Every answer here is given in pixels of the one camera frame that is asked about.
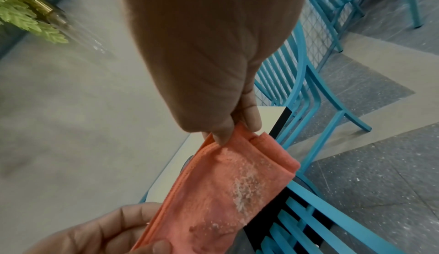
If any person's left hand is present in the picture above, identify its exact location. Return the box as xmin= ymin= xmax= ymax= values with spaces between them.
xmin=23 ymin=201 xmax=172 ymax=254

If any person's right hand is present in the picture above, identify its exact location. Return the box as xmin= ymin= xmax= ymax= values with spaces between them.
xmin=111 ymin=0 xmax=311 ymax=146

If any green leafy plant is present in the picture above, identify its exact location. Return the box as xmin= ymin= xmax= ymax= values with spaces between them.
xmin=0 ymin=0 xmax=70 ymax=45

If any white square table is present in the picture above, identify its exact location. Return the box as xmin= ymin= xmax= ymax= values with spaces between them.
xmin=145 ymin=105 xmax=293 ymax=204

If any orange cleaning cloth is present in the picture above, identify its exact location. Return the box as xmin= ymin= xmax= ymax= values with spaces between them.
xmin=130 ymin=124 xmax=302 ymax=252

